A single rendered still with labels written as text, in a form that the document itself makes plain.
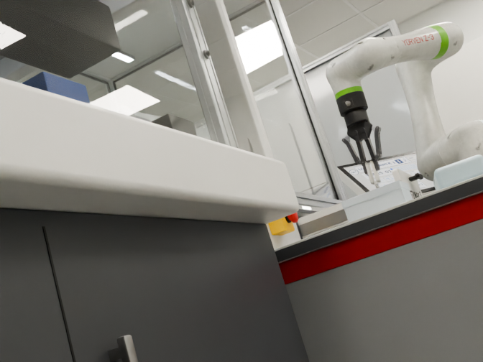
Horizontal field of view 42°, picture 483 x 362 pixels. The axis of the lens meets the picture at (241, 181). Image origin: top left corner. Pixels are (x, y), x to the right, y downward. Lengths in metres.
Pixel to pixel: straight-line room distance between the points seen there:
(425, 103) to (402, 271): 1.19
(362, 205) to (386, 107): 2.47
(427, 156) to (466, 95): 3.10
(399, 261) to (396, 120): 2.51
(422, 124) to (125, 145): 1.68
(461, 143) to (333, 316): 1.03
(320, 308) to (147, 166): 0.64
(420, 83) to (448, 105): 2.96
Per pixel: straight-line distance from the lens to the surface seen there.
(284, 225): 1.69
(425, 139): 2.28
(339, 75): 2.07
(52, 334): 0.66
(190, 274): 0.90
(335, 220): 1.89
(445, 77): 5.39
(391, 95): 3.75
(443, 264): 1.24
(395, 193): 1.29
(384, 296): 1.26
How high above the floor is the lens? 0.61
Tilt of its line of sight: 13 degrees up
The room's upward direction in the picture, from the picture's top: 17 degrees counter-clockwise
